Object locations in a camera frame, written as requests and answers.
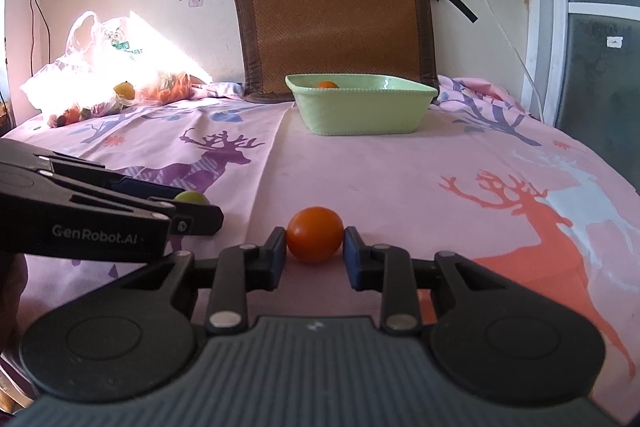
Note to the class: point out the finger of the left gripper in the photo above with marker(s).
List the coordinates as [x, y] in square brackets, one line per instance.
[192, 218]
[85, 179]

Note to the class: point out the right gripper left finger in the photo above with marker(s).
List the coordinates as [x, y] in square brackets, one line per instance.
[240, 270]

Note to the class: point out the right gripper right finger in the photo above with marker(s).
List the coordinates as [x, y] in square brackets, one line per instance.
[388, 270]

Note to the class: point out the green tomato back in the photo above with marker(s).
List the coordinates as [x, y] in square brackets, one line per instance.
[191, 197]

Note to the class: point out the small orange tomato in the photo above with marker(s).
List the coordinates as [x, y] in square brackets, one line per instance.
[314, 235]

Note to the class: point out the orange tangerine front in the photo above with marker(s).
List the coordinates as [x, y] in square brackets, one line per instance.
[327, 84]

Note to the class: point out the clear bag of fruits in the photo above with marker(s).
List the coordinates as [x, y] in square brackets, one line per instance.
[80, 113]

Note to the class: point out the yellow fruit by bags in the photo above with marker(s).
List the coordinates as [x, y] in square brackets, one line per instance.
[125, 90]

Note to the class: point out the white plastic shopping bag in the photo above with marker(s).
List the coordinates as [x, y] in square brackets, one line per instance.
[99, 55]

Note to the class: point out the pink deer print bedsheet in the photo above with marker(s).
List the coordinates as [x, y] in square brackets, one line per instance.
[478, 177]

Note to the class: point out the green plastic basket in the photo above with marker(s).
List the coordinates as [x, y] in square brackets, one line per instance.
[365, 104]

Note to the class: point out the brown woven seat cushion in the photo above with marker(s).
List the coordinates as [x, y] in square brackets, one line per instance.
[286, 37]

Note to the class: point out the frosted glass door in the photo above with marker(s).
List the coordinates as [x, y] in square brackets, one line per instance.
[585, 60]

